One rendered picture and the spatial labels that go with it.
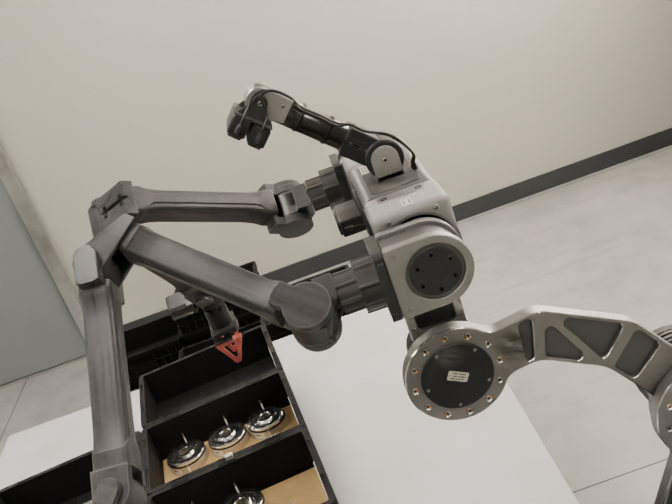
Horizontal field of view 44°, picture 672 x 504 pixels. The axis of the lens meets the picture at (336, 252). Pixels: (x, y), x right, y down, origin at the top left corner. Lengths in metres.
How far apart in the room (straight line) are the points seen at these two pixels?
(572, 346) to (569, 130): 3.56
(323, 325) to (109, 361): 0.34
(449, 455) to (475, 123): 3.08
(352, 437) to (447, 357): 0.78
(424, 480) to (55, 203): 3.34
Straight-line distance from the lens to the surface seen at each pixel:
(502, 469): 2.05
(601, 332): 1.67
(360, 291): 1.27
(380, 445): 2.24
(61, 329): 5.24
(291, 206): 1.75
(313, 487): 1.98
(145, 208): 1.61
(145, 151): 4.81
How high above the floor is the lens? 2.01
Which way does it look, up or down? 23 degrees down
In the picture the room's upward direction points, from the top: 20 degrees counter-clockwise
